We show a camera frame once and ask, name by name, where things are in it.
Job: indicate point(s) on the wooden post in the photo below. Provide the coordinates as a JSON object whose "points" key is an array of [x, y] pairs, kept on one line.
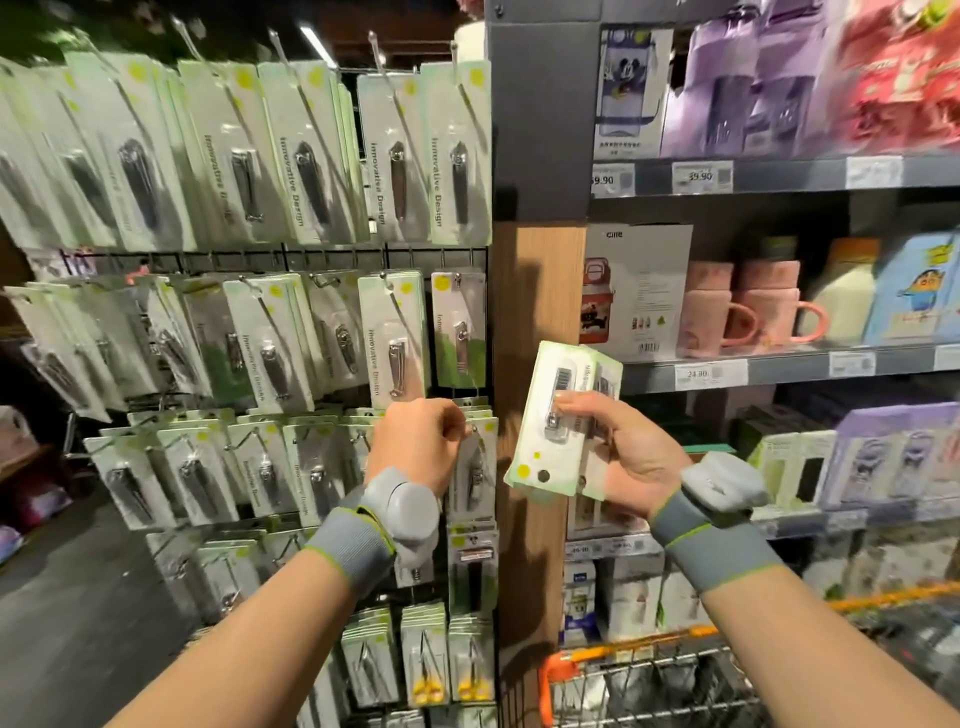
{"points": [[533, 300]]}

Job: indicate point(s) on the person's right hand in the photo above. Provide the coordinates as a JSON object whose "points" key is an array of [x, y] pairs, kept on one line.
{"points": [[638, 458]]}

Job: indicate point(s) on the row of pink red packs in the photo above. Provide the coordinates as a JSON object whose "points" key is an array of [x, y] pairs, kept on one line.
{"points": [[900, 75]]}

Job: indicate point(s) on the large white product box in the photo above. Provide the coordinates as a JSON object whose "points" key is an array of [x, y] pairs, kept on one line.
{"points": [[645, 293]]}

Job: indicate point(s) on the grey wrist tracker band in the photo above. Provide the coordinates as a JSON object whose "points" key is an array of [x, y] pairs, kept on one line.
{"points": [[402, 510], [720, 488]]}

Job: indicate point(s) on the grey kitchenware shelf unit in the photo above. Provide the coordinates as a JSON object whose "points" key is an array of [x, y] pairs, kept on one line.
{"points": [[780, 176]]}

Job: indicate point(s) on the white carded nail clipper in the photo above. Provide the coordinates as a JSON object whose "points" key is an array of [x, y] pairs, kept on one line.
{"points": [[593, 477], [552, 420]]}

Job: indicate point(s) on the wooden detergent shelf unit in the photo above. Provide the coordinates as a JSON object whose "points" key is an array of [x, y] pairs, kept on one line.
{"points": [[23, 480]]}

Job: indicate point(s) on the purple boxed appliance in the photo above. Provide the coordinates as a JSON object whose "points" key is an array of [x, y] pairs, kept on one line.
{"points": [[750, 83]]}

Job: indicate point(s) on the person's left hand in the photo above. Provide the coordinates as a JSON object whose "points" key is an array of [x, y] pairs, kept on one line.
{"points": [[417, 443]]}

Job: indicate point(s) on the blue cartoon box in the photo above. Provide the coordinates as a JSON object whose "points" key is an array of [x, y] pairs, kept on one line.
{"points": [[915, 285]]}

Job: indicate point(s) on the person's left forearm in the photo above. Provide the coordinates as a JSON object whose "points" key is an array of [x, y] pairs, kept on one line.
{"points": [[240, 660]]}

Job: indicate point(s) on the green white box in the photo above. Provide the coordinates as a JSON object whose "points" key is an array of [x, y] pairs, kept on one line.
{"points": [[795, 468]]}

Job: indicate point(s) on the lavender product box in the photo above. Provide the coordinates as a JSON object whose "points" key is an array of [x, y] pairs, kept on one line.
{"points": [[893, 450]]}

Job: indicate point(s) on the cream white jug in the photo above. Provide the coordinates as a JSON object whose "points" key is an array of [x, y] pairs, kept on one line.
{"points": [[848, 293]]}

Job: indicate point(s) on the rows of hung nail clipper packs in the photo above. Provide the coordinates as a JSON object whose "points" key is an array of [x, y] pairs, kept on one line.
{"points": [[225, 150]]}

